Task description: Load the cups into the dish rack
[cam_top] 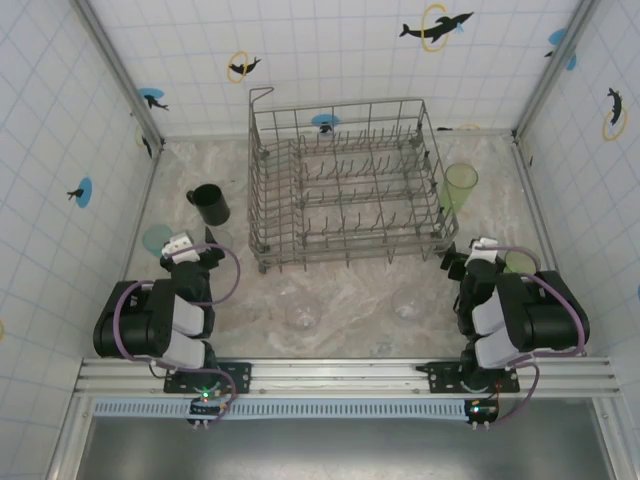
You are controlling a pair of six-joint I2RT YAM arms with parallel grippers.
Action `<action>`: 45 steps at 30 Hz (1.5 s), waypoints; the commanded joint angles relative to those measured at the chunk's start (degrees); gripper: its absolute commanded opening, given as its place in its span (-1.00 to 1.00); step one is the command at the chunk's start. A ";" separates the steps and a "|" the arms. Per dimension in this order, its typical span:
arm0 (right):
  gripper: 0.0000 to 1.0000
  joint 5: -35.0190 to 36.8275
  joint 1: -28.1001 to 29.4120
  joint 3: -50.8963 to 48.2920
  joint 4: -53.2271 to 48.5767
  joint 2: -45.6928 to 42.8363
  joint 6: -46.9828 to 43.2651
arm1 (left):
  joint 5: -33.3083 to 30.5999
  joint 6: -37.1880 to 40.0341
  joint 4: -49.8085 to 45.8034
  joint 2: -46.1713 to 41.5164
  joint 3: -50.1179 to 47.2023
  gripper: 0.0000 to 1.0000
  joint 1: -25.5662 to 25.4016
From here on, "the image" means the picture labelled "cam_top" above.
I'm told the grey wire dish rack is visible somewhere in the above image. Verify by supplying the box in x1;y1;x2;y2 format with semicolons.
248;86;461;276

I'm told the light blue slotted cable duct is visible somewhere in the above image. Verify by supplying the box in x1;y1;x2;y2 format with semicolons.
92;398;475;420

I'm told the aluminium edge bar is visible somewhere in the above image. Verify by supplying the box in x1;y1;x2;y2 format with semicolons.
101;142;166;359
513;139;589;357

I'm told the teal translucent cup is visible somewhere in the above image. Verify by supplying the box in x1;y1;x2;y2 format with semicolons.
142;224;174;259

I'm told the pale tinted clear cup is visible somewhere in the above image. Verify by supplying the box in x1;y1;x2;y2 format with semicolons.
212;228;235;255

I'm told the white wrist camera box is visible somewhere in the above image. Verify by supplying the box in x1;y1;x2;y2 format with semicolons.
160;230;199;262
467;237;500;261

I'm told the tall green translucent cup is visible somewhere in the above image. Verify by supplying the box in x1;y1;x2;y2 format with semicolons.
437;163;480;217

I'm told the clear glass tumbler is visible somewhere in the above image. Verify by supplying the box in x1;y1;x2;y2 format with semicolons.
391;287;430;321
284;294;323;331

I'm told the large dolphin yellow ring sticker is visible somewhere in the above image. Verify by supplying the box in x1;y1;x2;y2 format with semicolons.
398;3;475;54

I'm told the black mug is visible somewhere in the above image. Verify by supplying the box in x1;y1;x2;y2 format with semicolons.
186;183;232;228

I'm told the aluminium mounting rail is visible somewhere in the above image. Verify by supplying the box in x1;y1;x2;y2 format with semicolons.
73;356;621;400

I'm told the short green translucent cup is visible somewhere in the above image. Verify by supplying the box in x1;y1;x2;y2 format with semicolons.
502;248;539;275

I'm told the blue circle fish sticker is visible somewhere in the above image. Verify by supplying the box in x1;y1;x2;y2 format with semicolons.
543;28;579;71
137;87;170;112
310;113;341;135
66;177;95;209

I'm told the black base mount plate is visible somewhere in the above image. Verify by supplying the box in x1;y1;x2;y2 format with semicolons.
415;360;521;395
163;360;253;395

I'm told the aluminium frame post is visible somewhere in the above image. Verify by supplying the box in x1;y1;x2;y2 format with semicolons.
512;0;604;146
73;0;166;151

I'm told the black controller board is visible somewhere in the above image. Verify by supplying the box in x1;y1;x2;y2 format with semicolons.
464;398;499;432
187;385;236;430

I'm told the brushed metal panel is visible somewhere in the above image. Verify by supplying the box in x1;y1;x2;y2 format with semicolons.
47;417;621;480

